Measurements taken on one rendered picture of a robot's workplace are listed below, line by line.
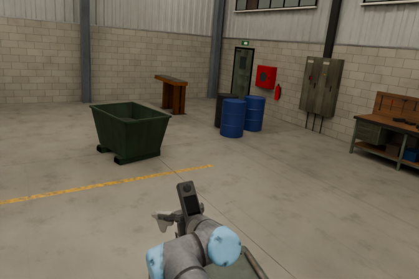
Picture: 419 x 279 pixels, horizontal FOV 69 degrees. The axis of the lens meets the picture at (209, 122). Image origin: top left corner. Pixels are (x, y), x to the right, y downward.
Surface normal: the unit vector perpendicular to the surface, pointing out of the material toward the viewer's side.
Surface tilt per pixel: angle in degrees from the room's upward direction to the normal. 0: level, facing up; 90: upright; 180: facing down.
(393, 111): 90
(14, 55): 90
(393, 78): 90
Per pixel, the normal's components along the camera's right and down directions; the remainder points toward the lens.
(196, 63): 0.54, 0.25
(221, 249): 0.41, -0.05
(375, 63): -0.84, 0.07
